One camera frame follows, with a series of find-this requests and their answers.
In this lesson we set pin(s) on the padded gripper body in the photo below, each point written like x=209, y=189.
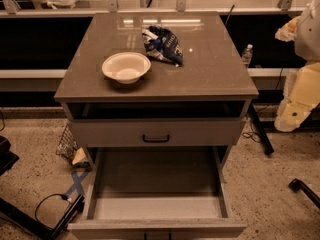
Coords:
x=309, y=39

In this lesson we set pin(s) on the grey drawer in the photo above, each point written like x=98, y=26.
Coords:
x=183, y=132
x=133, y=191

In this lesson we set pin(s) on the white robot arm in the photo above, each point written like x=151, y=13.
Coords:
x=304, y=31

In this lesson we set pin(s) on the grey drawer cabinet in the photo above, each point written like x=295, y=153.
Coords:
x=212, y=82

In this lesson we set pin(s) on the grey top drawer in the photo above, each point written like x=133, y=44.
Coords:
x=183, y=132

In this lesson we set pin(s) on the clear plastic water bottle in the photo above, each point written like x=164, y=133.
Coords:
x=247, y=55

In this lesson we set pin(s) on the black table leg right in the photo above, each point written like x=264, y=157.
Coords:
x=268, y=148

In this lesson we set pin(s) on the black chair leg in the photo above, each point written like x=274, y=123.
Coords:
x=297, y=184

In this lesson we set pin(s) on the blue white chip bag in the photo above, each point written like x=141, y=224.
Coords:
x=162, y=44

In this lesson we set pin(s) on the white paper bowl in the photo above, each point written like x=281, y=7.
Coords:
x=126, y=67

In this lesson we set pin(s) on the black metal stand left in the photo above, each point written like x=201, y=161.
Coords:
x=12, y=214

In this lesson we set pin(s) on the black drawer handle top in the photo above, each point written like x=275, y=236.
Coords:
x=148, y=139

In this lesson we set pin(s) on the black drawer handle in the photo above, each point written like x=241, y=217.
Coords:
x=157, y=236
x=148, y=139

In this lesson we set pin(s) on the black drawer handle middle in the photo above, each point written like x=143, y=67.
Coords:
x=157, y=236

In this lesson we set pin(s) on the wire mesh basket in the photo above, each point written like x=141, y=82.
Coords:
x=69, y=150

